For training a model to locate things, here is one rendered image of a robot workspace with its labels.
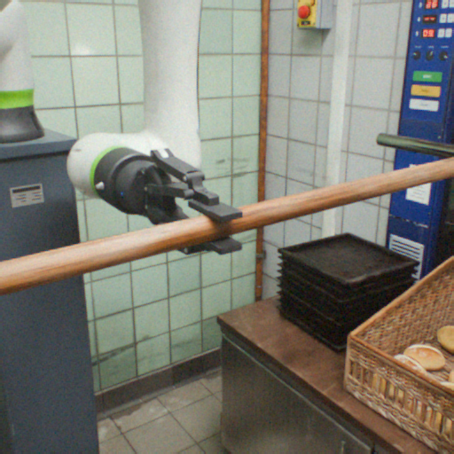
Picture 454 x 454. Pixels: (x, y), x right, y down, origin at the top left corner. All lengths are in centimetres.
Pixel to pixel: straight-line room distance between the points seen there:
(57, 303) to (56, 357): 12
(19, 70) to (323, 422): 103
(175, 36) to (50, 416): 82
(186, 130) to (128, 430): 146
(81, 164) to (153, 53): 21
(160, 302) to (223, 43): 101
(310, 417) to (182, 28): 98
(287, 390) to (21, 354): 69
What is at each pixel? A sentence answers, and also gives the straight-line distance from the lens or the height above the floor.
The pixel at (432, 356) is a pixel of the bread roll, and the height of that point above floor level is 63.
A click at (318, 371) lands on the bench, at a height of 58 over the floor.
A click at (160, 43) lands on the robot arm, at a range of 89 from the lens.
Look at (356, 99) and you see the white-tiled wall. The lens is 181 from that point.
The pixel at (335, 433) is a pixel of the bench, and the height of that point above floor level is 49.
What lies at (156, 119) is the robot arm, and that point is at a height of 125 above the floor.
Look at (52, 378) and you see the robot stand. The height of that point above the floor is 71.
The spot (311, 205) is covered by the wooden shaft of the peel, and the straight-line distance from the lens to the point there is 67.
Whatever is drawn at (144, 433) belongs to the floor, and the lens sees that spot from 213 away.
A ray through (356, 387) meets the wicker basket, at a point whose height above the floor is 61.
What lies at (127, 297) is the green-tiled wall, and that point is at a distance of 204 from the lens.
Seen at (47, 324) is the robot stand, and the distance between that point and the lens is 114.
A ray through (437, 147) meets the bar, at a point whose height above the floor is 117.
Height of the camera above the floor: 137
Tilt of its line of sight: 19 degrees down
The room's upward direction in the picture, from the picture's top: straight up
